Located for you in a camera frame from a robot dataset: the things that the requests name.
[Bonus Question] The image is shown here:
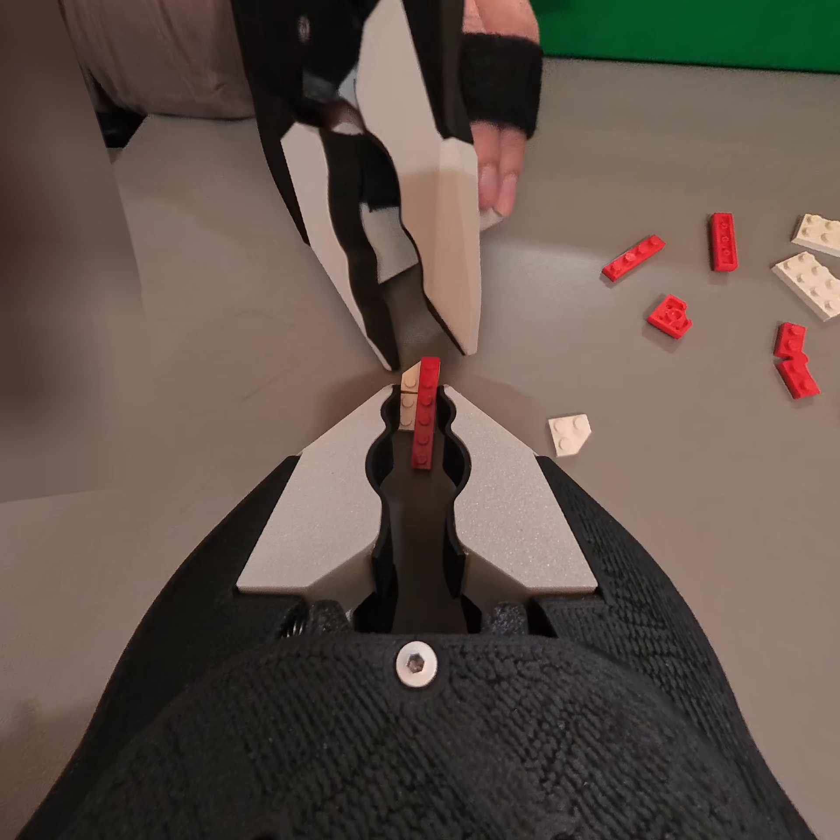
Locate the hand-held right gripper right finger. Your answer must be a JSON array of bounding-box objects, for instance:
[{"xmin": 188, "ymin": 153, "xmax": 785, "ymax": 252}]
[{"xmin": 441, "ymin": 386, "xmax": 599, "ymax": 626}]

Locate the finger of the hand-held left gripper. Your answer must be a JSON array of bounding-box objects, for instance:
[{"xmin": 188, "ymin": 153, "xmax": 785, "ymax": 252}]
[
  {"xmin": 354, "ymin": 0, "xmax": 484, "ymax": 357},
  {"xmin": 280, "ymin": 125, "xmax": 404, "ymax": 373}
]

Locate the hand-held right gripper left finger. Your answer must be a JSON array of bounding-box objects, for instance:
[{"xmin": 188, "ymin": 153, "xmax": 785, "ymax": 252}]
[{"xmin": 235, "ymin": 385, "xmax": 403, "ymax": 614}]

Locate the white toy brick wedge plate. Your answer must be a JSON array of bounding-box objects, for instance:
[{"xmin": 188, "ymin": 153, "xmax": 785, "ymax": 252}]
[{"xmin": 546, "ymin": 413, "xmax": 593, "ymax": 458}]

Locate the small red white brick assembly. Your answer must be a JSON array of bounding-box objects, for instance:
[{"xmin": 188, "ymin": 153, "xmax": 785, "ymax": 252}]
[{"xmin": 400, "ymin": 356, "xmax": 442, "ymax": 472}]

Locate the person's left forearm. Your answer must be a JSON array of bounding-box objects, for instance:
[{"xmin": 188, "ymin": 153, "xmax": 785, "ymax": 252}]
[{"xmin": 59, "ymin": 0, "xmax": 256, "ymax": 120}]

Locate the person's left hand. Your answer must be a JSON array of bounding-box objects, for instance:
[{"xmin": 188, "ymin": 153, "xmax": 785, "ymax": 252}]
[{"xmin": 462, "ymin": 0, "xmax": 542, "ymax": 215}]

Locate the red notched toy brick wedge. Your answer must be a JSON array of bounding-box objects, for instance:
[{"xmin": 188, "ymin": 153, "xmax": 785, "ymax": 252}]
[{"xmin": 646, "ymin": 293, "xmax": 694, "ymax": 340}]

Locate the red narrow toy brick plate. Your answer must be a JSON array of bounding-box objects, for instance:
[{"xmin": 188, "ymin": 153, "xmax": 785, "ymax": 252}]
[
  {"xmin": 709, "ymin": 212, "xmax": 739, "ymax": 273},
  {"xmin": 602, "ymin": 235, "xmax": 667, "ymax": 283}
]

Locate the green plastic bin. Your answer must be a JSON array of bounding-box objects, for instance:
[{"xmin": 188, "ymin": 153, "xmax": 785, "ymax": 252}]
[{"xmin": 530, "ymin": 0, "xmax": 840, "ymax": 74}]

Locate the red curved toy brick piece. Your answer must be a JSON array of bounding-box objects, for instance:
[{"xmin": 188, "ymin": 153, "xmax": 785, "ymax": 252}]
[{"xmin": 773, "ymin": 322, "xmax": 823, "ymax": 401}]

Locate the white rectangular toy brick plate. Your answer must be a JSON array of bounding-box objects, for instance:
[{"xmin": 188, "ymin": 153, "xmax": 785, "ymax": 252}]
[
  {"xmin": 771, "ymin": 251, "xmax": 840, "ymax": 322},
  {"xmin": 791, "ymin": 213, "xmax": 840, "ymax": 258}
]

